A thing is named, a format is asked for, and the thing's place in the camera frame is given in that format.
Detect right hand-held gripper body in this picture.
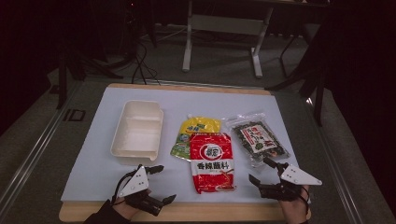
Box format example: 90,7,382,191
257,161,323,203

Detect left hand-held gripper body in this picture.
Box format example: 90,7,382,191
117,164,166,217

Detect clear dried seaweed bag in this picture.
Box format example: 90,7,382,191
223,111,290,169

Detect white two-compartment plastic container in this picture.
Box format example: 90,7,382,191
110,99,165,166

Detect red white sauce pouch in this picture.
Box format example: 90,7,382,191
189,132,237,195

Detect yellow green spout pouch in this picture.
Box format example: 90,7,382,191
169,113,222,162

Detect person's left hand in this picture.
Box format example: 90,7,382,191
111,197,143,220

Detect person's right hand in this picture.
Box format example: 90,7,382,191
278,185,312,224

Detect white table mat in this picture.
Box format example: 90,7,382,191
60,86,312,204

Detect black metal stand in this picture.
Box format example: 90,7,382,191
55,46,124,110
265,31,328,127

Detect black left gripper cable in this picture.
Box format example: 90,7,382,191
110,164,144,206

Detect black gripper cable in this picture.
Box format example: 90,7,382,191
110,164,144,206
298,185,312,206

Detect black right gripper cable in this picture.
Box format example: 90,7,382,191
298,185,312,206

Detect metal floor rail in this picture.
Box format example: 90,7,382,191
306,97,365,224
0,80,82,213

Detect black floor cables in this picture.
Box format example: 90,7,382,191
130,40,162,86

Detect white metal table frame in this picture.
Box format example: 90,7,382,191
181,0,275,78

